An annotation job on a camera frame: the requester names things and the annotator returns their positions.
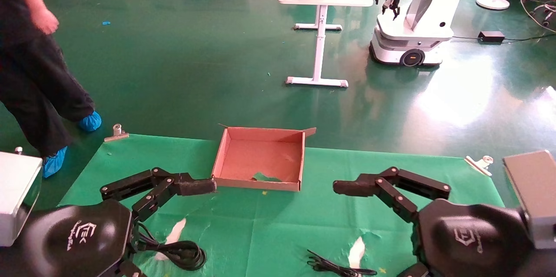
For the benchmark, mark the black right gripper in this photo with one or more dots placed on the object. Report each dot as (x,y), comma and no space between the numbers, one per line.
(469,238)

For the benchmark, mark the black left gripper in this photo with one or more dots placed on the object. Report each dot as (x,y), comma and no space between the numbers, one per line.
(65,233)

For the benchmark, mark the open brown cardboard box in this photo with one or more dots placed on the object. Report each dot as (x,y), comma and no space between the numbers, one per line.
(260,159)

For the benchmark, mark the bystander bare hand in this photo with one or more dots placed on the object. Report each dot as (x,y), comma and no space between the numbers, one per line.
(45,21)

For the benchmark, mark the silver metal binder clip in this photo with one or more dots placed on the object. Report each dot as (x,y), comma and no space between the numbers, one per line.
(480,164)
(116,133)

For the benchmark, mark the blue shoe cover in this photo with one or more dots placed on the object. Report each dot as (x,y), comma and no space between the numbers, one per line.
(54,162)
(90,121)

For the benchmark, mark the green tablecloth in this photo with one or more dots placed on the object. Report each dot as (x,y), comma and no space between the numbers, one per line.
(269,225)

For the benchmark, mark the person in black clothes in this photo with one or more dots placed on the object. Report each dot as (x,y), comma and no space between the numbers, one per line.
(34,77)

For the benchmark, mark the white wheeled background robot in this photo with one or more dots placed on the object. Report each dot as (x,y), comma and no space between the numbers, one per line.
(417,34)

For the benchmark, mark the black power adapter brick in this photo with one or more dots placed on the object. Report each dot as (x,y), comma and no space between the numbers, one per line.
(491,36)

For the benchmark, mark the right wrist camera housing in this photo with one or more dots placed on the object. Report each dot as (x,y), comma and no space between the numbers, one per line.
(534,194)

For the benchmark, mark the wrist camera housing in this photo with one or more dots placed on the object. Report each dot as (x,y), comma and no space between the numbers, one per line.
(17,194)
(534,194)

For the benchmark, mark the left wrist camera housing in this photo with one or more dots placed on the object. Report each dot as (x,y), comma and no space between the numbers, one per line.
(17,194)

